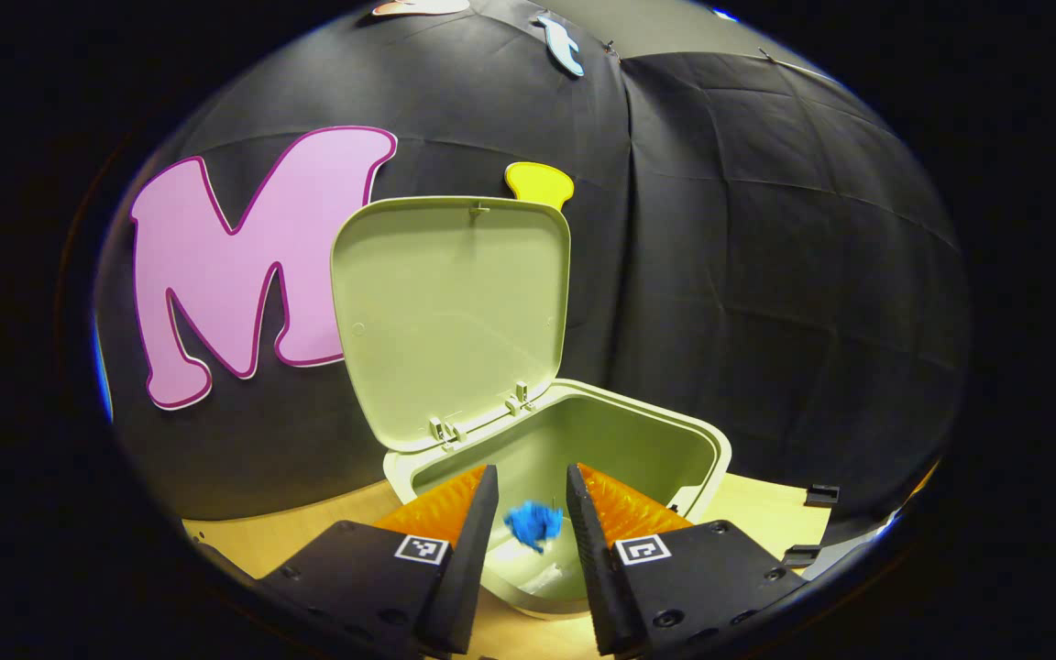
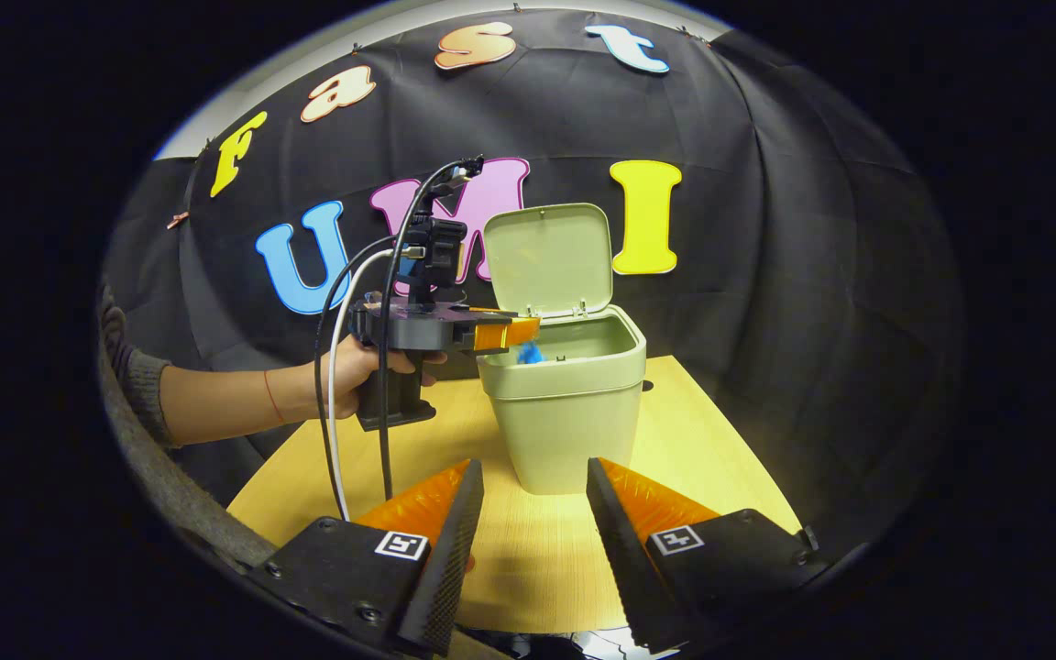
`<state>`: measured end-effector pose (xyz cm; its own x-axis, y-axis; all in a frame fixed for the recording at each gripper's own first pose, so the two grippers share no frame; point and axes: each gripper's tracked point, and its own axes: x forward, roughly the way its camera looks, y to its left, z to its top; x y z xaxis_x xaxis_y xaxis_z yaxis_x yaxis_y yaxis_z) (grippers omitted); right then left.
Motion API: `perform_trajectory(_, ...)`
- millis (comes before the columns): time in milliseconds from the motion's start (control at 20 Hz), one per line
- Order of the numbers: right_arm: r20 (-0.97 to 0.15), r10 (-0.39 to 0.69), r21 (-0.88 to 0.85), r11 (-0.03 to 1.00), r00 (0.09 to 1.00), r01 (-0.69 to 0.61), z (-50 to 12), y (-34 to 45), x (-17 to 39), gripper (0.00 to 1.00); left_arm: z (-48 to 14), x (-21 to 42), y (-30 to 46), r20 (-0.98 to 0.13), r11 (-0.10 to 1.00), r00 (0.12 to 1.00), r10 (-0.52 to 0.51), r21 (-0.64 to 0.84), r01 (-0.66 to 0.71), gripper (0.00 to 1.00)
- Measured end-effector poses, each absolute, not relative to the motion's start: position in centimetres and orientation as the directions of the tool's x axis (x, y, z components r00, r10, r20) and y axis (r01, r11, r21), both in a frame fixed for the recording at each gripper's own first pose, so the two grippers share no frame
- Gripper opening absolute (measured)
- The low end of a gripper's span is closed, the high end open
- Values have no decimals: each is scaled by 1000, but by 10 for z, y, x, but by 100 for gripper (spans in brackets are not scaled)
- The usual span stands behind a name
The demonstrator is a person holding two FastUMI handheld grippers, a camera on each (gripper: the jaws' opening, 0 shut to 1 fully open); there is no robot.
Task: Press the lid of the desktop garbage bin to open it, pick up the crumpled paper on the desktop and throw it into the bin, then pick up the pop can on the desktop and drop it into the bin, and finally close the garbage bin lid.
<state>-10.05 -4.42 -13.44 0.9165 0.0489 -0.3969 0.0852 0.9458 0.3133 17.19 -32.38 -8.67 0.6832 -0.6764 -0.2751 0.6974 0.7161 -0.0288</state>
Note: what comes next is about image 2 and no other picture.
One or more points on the black backdrop cloth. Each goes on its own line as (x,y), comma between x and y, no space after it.
(766,229)

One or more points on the blue paper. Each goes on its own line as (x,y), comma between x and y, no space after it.
(531,354)

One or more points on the green desktop garbage bin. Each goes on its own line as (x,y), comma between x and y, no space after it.
(565,412)

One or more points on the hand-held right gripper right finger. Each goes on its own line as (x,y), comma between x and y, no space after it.
(624,568)

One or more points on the copper clip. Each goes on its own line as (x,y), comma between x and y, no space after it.
(178,220)

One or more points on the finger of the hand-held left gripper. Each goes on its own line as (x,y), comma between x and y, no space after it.
(505,334)

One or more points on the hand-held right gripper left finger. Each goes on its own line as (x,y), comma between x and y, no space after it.
(450,568)

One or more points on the wooden desktop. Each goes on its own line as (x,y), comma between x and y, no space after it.
(684,458)

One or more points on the person's grey sweater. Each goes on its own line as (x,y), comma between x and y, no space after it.
(170,495)

